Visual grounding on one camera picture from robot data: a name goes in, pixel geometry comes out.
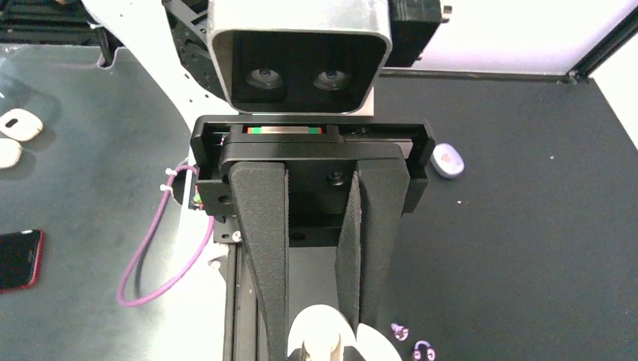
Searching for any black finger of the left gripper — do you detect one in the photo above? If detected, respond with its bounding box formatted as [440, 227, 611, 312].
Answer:
[335, 159, 410, 329]
[229, 162, 289, 360]

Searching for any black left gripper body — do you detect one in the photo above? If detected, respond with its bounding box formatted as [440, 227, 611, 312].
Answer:
[190, 114, 435, 247]

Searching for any purple earbud one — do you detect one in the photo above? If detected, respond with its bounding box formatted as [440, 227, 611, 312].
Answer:
[390, 323, 409, 341]
[412, 340, 436, 361]

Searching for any white earbud charging case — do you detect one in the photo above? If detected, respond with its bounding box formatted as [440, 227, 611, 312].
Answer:
[287, 305, 401, 361]

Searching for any white earbud one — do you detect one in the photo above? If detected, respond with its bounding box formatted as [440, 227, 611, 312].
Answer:
[300, 328, 344, 361]

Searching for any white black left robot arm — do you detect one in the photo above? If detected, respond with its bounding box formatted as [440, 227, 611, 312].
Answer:
[85, 1, 450, 360]

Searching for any purple charging case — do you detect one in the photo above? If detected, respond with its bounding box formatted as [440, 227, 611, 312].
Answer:
[430, 143, 465, 179]

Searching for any red black smartphone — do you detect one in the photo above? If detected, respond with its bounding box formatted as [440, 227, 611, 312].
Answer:
[1, 229, 45, 294]

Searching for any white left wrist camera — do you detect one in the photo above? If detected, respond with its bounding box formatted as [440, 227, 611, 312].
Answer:
[207, 0, 392, 114]

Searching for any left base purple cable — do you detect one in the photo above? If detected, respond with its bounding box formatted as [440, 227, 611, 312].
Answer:
[116, 164, 216, 308]

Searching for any black rear left frame post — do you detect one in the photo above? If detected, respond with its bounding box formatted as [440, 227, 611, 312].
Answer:
[566, 6, 637, 81]

